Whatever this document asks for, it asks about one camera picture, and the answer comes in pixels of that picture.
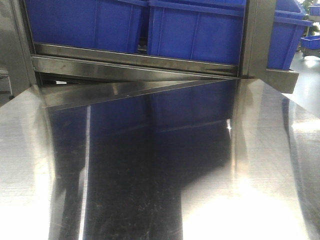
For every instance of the blue plastic bin left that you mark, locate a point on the blue plastic bin left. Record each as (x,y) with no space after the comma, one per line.
(112,25)

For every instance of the stainless steel shelf rack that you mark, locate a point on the stainless steel shelf rack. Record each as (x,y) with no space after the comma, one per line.
(27,64)

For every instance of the blue plastic bin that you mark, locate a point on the blue plastic bin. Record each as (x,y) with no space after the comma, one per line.
(288,28)
(112,25)
(198,31)

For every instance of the blue plastic bin right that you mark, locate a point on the blue plastic bin right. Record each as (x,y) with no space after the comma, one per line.
(288,28)

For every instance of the distant blue tray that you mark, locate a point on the distant blue tray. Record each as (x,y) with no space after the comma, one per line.
(310,42)

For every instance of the blue plastic bin middle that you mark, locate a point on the blue plastic bin middle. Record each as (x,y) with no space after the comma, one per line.
(198,31)

